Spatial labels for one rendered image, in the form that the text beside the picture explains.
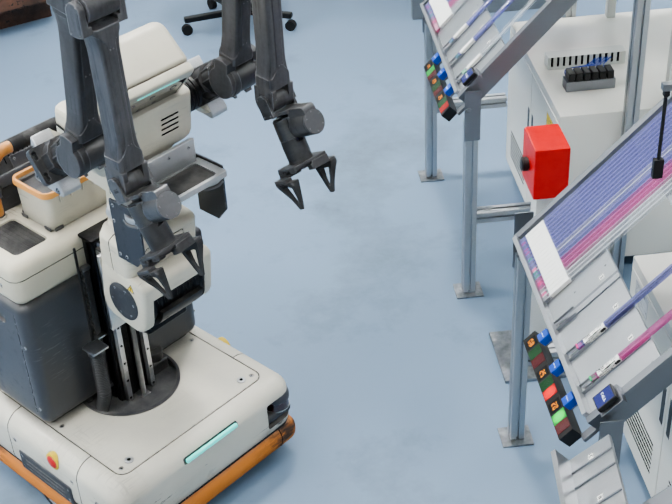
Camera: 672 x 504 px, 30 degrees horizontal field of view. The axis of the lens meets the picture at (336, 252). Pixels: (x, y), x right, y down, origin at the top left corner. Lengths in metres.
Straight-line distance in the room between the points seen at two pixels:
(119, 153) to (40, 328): 0.84
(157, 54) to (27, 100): 2.93
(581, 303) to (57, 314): 1.30
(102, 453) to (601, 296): 1.34
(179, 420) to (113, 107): 1.17
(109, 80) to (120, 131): 0.11
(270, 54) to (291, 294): 1.63
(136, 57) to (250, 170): 2.22
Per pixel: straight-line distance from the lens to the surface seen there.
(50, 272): 3.18
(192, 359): 3.56
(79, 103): 2.55
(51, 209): 3.17
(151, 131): 2.85
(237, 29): 2.78
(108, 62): 2.42
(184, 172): 2.92
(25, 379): 3.36
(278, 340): 4.04
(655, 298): 3.21
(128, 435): 3.36
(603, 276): 2.90
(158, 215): 2.49
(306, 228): 4.54
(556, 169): 3.50
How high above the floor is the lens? 2.53
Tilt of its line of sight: 35 degrees down
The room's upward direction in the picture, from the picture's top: 3 degrees counter-clockwise
